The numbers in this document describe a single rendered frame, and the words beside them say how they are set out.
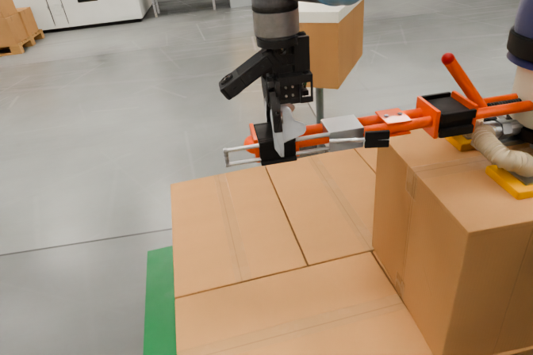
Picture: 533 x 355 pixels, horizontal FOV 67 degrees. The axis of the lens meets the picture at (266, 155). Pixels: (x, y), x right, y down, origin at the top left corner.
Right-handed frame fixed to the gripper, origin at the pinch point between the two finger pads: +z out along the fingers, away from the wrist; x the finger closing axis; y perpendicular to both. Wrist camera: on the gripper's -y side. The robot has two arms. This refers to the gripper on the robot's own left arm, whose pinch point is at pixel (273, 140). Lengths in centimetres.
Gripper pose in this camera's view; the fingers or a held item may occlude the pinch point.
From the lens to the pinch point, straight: 77.5
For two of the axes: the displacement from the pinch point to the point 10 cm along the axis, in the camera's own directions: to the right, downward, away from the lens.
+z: 0.8, 8.5, 5.2
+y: 9.8, -1.5, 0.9
